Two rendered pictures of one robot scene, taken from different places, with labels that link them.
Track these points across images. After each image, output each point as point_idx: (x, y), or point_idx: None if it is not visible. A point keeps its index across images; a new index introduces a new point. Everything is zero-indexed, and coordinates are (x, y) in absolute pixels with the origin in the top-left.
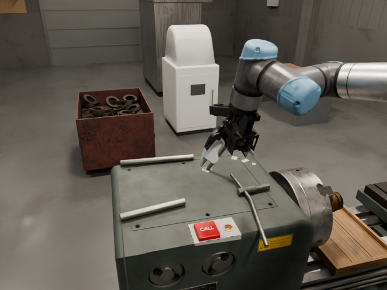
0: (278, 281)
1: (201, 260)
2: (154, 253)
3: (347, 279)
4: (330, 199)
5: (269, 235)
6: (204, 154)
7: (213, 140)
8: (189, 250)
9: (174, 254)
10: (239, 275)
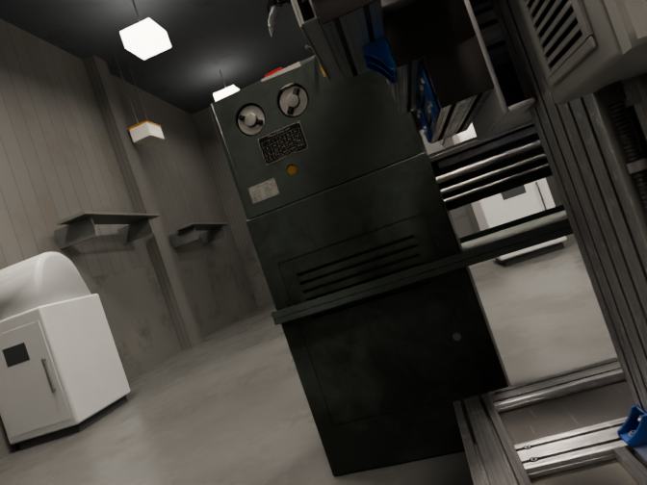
0: (370, 113)
1: (273, 96)
2: (231, 95)
3: (536, 140)
4: None
5: None
6: (268, 23)
7: (269, 7)
8: (259, 87)
9: (247, 93)
10: (319, 111)
